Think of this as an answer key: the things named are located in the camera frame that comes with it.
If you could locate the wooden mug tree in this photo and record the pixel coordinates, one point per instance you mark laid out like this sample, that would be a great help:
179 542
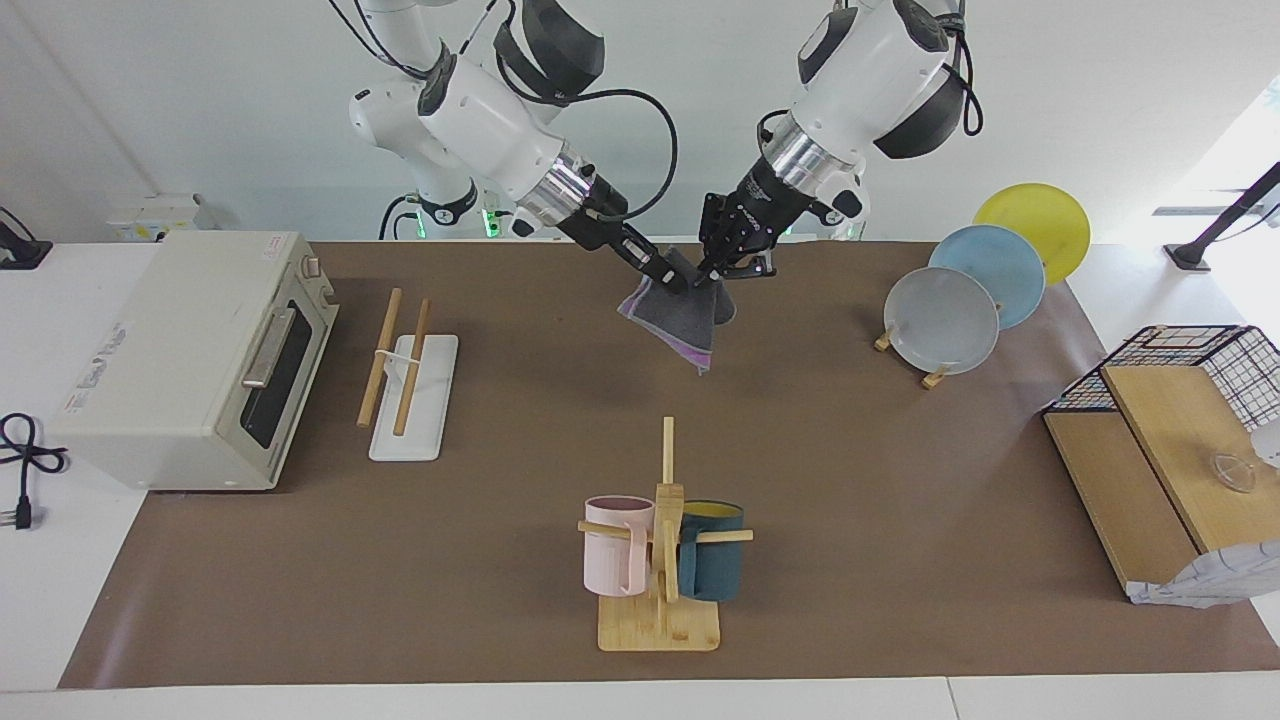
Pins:
660 625

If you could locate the yellow plate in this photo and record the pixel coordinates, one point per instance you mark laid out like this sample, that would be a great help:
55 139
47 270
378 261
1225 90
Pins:
1040 215

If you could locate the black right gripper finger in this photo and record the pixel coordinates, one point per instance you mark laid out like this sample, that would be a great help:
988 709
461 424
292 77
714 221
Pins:
670 272

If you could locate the grey plate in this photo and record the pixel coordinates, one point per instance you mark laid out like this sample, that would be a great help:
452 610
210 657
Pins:
940 325

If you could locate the white crumpled paper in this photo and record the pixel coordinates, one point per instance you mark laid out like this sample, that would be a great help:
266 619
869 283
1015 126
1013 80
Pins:
1268 440

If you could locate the light blue plate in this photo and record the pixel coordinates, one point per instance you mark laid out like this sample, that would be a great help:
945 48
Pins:
1005 265

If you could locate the wooden plate rack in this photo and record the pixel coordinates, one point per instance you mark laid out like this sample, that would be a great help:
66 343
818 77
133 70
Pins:
935 378

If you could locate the clear glass lid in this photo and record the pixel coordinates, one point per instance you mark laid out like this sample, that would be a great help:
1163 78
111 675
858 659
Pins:
1232 470

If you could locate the wooden shelf box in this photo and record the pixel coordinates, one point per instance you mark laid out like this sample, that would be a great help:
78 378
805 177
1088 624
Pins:
1160 440

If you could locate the dark blue mug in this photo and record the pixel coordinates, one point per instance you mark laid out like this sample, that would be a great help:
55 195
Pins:
715 570

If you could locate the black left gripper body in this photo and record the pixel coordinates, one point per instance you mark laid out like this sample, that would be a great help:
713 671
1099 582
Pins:
750 225

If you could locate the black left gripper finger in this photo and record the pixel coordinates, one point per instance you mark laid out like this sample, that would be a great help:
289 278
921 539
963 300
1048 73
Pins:
757 272
709 273

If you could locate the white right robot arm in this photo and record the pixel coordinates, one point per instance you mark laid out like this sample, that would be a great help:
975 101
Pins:
480 110

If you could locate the beige toaster oven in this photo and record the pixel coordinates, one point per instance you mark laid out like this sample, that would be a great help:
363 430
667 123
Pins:
150 380

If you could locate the brown table mat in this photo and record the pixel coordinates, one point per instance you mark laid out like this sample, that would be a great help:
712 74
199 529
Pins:
500 420

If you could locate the white patterned paper sheet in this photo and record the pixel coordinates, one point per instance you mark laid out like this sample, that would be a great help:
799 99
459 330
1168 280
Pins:
1210 580

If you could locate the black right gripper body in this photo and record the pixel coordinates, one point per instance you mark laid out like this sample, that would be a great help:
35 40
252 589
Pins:
610 225

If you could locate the white power strip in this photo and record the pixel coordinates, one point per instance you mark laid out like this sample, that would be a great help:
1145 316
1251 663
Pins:
150 215

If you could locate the purple and grey towel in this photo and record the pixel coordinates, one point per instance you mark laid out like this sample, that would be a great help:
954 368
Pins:
680 320

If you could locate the black clamp mount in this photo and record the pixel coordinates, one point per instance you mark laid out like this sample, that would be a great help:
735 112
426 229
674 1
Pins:
20 252

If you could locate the black stand leg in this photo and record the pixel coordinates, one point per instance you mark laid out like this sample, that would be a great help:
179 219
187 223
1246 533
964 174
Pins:
1215 230

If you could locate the pink mug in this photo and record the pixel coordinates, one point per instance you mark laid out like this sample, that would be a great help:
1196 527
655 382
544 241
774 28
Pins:
605 565

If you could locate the white towel rack wooden rods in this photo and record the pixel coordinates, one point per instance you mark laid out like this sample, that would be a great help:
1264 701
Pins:
415 420

